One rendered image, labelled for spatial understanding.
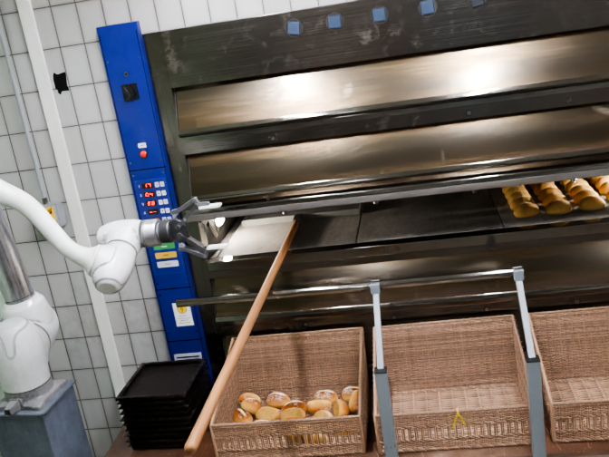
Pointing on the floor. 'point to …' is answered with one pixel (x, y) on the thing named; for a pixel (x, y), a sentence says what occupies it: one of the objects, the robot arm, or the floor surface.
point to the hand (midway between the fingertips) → (221, 225)
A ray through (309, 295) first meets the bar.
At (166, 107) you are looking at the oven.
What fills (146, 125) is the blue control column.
